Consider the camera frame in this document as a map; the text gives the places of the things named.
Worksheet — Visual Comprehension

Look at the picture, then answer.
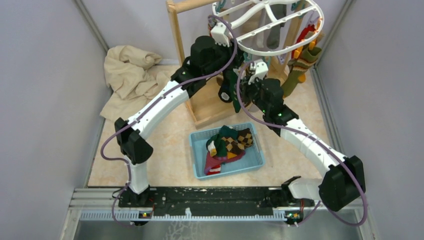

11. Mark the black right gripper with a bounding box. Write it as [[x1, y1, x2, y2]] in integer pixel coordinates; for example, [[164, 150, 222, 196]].
[[234, 74, 269, 114]]

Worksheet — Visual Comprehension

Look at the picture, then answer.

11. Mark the dark teal sock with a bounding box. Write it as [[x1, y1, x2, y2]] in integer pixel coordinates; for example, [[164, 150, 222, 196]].
[[218, 125, 238, 140]]

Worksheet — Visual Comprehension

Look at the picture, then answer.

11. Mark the white green patch sock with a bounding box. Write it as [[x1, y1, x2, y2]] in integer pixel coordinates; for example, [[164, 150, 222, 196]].
[[206, 134, 227, 157]]

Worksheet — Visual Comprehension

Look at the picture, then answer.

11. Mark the maroon pink sock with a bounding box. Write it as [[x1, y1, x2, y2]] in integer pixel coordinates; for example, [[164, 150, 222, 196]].
[[203, 151, 246, 175]]

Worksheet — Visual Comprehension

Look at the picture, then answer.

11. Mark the red white striped sock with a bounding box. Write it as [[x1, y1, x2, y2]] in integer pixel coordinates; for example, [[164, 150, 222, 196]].
[[206, 165, 221, 176]]

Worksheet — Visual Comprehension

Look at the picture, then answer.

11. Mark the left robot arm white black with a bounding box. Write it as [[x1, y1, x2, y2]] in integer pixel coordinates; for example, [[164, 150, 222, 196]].
[[114, 35, 243, 207]]

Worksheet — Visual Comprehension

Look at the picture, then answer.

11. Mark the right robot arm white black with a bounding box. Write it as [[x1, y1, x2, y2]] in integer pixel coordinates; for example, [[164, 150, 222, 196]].
[[234, 77, 368, 212]]

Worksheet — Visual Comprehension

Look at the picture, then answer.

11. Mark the white plastic sock hanger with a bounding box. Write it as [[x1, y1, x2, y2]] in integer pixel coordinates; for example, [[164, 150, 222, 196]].
[[208, 0, 325, 57]]

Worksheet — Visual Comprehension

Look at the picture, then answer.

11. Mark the black blue white sock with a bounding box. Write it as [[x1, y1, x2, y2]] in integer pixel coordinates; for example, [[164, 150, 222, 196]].
[[218, 74, 233, 103]]

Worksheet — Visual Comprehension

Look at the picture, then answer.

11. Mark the grey ankle sock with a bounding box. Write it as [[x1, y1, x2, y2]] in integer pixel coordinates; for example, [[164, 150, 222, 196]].
[[266, 4, 287, 50]]

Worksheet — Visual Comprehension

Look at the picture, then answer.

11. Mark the light blue plastic basket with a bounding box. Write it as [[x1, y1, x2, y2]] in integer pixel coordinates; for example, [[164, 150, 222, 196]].
[[188, 122, 266, 181]]

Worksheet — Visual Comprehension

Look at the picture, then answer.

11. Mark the red and cream sock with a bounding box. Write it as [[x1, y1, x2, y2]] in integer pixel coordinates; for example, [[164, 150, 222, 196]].
[[296, 23, 317, 50]]

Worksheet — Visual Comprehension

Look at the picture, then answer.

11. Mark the beige crumpled cloth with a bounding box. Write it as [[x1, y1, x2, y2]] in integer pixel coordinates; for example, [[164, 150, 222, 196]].
[[99, 45, 171, 122]]

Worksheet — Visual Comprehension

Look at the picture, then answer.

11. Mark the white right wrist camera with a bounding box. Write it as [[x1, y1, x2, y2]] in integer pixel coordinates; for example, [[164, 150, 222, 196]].
[[248, 59, 269, 85]]

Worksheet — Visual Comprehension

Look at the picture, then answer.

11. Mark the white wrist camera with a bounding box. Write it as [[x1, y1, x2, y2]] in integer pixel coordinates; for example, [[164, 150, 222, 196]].
[[210, 22, 232, 47], [248, 59, 269, 85]]

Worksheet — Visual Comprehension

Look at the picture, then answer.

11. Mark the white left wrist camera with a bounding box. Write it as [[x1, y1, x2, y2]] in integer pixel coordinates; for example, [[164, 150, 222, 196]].
[[210, 22, 232, 47]]

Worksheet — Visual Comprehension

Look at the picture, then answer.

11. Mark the wooden hanger stand frame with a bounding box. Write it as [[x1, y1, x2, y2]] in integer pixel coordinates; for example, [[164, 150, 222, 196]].
[[166, 0, 289, 129]]

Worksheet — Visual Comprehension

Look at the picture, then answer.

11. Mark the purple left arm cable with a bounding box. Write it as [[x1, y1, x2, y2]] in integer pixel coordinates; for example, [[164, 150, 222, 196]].
[[99, 15, 239, 229]]

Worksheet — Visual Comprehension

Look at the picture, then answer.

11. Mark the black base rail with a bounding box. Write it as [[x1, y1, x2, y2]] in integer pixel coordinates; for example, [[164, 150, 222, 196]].
[[71, 186, 316, 228]]

